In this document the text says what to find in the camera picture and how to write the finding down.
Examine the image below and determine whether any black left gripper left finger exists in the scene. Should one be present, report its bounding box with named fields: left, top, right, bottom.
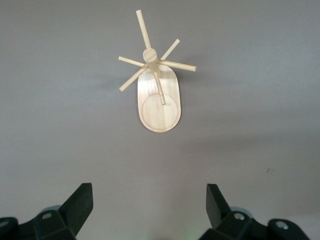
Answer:
left=0, top=182, right=95, bottom=240

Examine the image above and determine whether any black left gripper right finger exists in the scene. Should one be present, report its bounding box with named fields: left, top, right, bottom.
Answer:
left=198, top=183, right=311, bottom=240

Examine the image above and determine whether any wooden cup rack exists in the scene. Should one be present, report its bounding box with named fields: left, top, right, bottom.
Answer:
left=118, top=9, right=198, bottom=134

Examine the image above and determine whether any brown table cover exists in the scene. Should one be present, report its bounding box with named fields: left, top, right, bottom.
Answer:
left=0, top=0, right=320, bottom=240

